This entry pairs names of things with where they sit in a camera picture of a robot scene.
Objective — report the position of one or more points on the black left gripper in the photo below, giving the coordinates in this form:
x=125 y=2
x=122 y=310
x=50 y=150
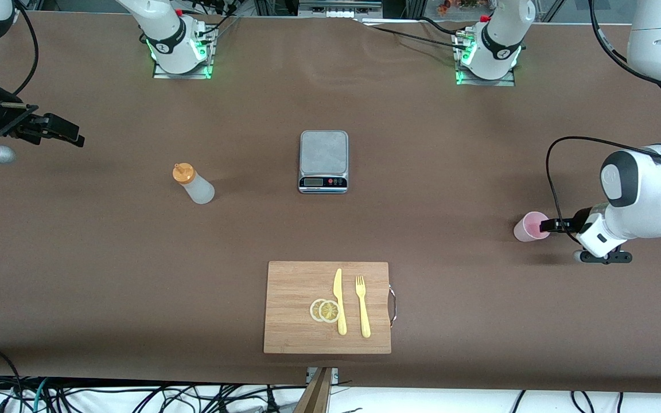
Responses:
x=579 y=220

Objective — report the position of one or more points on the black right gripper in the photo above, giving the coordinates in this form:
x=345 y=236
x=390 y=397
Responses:
x=10 y=121

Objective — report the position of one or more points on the pink plastic cup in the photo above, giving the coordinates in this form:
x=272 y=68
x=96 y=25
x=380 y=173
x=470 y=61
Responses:
x=525 y=229

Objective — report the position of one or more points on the clear orange-capped sauce bottle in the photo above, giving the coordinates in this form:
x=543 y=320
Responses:
x=195 y=186

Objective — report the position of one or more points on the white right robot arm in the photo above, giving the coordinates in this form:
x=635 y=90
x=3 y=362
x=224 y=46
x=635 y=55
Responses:
x=164 y=34

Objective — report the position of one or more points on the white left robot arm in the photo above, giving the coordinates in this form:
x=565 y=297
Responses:
x=646 y=195

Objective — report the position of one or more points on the brown table cover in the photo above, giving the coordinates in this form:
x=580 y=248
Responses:
x=135 y=287

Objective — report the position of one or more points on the yellow plastic fork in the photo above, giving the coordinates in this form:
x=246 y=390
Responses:
x=363 y=312

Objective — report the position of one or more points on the yellow plastic knife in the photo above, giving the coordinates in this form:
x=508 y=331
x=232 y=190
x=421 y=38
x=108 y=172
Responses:
x=339 y=298

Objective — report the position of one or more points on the lemon slice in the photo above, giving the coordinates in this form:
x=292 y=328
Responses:
x=329 y=311
x=314 y=310

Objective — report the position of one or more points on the silver digital kitchen scale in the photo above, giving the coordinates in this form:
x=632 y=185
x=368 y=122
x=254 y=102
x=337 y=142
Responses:
x=323 y=152

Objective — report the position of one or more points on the wooden cutting board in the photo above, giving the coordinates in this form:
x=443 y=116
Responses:
x=293 y=310

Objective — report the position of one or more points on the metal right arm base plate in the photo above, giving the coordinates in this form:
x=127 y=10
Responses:
x=184 y=75

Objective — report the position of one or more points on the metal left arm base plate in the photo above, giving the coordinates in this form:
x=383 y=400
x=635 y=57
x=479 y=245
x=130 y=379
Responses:
x=502 y=82

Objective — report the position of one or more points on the small metal bracket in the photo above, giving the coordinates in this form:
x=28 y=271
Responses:
x=335 y=376

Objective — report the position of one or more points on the wooden post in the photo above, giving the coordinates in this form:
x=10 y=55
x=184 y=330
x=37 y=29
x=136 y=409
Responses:
x=314 y=396

